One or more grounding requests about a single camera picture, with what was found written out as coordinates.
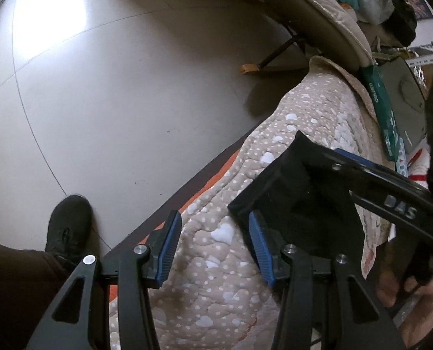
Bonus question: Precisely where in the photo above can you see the black pants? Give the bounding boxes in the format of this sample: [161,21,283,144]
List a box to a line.
[227,130,367,276]

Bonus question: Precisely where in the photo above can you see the beige cushioned chair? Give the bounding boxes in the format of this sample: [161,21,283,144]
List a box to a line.
[192,0,374,78]

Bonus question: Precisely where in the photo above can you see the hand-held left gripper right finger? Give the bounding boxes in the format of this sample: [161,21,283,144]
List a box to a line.
[248,211,407,350]

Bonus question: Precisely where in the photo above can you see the wall poster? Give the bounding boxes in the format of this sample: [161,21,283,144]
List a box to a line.
[399,0,433,20]

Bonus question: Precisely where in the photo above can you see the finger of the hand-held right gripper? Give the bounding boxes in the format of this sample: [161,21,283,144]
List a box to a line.
[334,148,431,192]
[324,158,385,205]

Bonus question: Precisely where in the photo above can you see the black cloth bundle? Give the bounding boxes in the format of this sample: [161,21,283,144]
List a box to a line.
[380,0,418,46]

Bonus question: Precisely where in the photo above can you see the white and red cloth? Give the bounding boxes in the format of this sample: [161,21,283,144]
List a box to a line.
[406,148,432,191]

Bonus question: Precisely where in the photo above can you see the person's brown trouser leg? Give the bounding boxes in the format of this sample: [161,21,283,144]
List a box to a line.
[0,238,106,350]

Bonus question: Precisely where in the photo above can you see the person's black shoe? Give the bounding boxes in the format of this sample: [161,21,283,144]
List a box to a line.
[44,195,94,268]

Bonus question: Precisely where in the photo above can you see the person's right hand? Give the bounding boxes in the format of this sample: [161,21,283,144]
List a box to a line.
[378,255,433,350]

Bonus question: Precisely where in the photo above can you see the dark bed frame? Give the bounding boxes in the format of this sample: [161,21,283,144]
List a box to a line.
[101,136,247,263]

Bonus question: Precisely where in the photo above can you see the white metal rack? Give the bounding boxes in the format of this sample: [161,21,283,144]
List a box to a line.
[406,41,433,68]

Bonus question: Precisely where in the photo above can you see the orange bed sheet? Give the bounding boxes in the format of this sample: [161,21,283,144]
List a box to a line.
[106,149,239,312]

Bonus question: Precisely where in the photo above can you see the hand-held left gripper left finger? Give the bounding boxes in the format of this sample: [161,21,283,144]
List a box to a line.
[26,209,183,350]

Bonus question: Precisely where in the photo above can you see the green cardboard box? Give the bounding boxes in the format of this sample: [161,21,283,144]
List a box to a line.
[360,61,409,164]

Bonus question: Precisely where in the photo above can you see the beige dotted quilted blanket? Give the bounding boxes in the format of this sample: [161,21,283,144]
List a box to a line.
[109,55,400,350]

